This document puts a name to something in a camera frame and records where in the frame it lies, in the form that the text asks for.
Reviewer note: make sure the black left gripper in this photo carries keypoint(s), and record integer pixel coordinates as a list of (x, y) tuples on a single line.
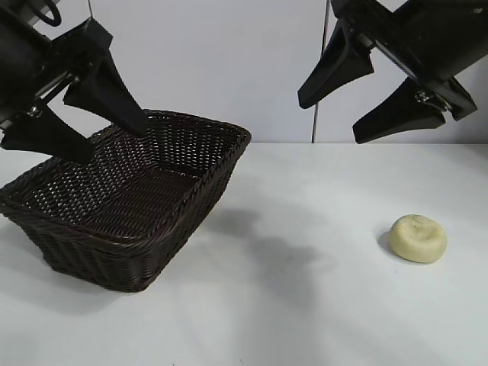
[(23, 57)]

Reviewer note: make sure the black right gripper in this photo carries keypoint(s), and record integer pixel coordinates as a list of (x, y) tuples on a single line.
[(427, 34)]

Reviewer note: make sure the dark brown wicker basket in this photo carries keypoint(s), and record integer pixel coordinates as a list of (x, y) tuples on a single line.
[(133, 213)]

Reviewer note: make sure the pale yellow egg yolk pastry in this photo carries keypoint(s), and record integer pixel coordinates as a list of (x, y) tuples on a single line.
[(417, 244)]

